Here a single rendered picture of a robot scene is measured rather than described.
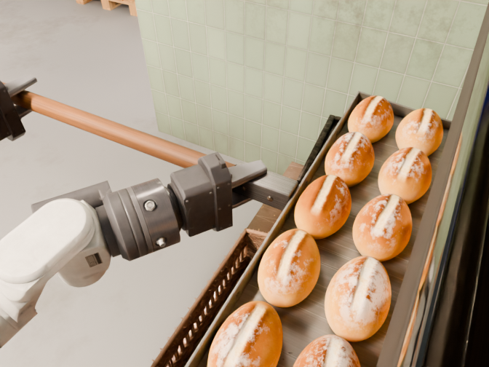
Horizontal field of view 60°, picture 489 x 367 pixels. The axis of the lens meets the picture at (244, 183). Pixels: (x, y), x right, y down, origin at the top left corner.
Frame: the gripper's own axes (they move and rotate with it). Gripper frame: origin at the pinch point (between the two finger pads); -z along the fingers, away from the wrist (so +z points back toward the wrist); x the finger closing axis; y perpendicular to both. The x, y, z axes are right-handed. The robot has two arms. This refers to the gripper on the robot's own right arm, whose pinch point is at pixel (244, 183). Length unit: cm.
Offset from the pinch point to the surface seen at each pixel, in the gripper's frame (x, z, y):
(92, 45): 118, -14, -301
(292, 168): 61, -46, -54
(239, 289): -0.1, 7.9, 14.6
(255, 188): -0.8, -0.5, 2.3
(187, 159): -0.9, 5.5, -7.1
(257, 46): 47, -65, -117
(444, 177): -22.7, -1.1, 25.5
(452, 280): -24.7, 5.7, 31.8
